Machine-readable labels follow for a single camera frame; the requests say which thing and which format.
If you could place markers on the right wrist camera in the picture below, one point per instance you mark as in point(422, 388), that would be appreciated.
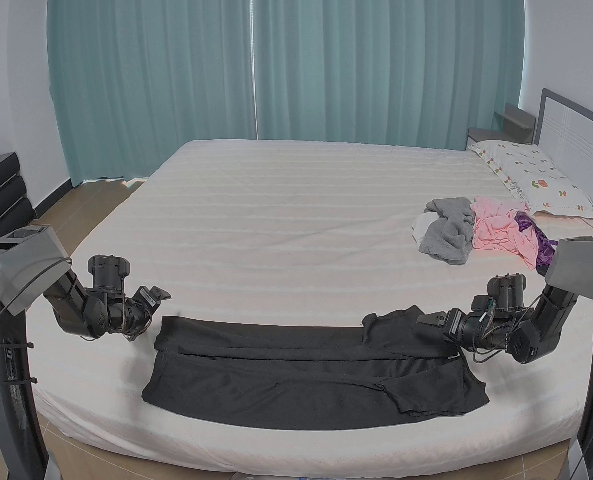
point(507, 293)

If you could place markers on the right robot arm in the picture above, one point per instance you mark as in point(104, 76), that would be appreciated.
point(584, 268)

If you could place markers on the grey bedside table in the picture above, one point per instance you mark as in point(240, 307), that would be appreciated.
point(509, 125)

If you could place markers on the black chest of drawers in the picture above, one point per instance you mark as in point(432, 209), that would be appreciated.
point(1, 193)

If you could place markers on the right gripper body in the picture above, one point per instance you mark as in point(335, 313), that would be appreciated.
point(469, 330)

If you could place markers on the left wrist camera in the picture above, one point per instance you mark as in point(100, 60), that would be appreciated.
point(109, 273)

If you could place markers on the white printed pillow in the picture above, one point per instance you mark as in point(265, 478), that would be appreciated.
point(536, 175)

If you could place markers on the black T-shirt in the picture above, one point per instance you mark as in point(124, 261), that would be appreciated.
point(296, 378)

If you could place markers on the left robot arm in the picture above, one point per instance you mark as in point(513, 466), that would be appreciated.
point(21, 263)

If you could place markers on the grey garment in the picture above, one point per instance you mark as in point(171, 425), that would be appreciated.
point(446, 233)

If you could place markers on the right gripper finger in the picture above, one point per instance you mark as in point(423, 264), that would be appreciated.
point(434, 323)
point(439, 315)

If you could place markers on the white garment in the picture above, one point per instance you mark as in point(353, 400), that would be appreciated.
point(421, 228)

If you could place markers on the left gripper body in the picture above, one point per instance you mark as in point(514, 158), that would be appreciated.
point(146, 300)

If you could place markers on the pink garment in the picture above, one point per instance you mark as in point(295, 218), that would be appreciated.
point(496, 228)

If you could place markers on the bed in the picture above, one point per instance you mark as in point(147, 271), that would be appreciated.
point(286, 208)

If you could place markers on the blue-green curtain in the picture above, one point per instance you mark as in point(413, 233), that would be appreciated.
point(381, 58)
point(151, 68)

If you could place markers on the purple garment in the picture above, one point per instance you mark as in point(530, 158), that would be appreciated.
point(544, 248)

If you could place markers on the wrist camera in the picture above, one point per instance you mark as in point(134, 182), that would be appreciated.
point(109, 273)
point(507, 293)

